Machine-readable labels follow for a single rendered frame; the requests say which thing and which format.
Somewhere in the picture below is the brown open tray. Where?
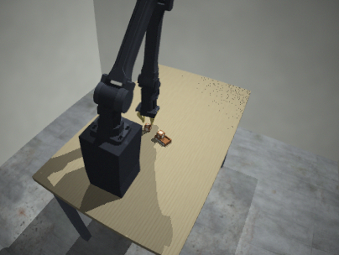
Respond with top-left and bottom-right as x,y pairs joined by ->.
154,134 -> 172,146

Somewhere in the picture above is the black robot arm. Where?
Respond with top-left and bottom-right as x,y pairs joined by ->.
90,0 -> 174,145

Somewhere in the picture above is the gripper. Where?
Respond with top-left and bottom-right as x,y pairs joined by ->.
135,100 -> 159,125

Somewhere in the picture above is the brown cube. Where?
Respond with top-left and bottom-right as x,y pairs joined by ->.
144,123 -> 152,132
157,130 -> 165,139

